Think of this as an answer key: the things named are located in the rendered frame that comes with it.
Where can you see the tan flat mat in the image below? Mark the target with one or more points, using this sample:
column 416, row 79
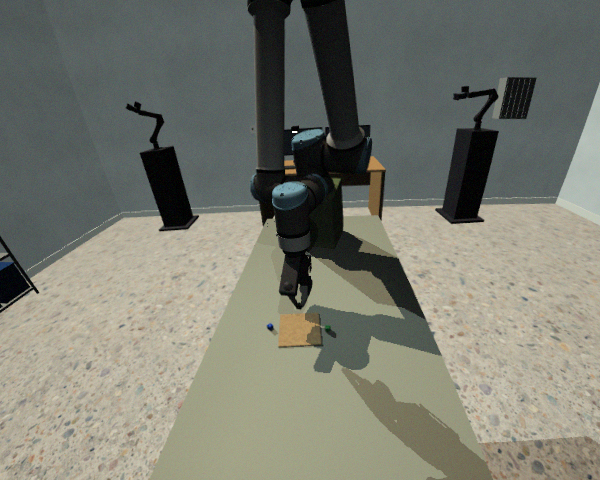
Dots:
column 299, row 330

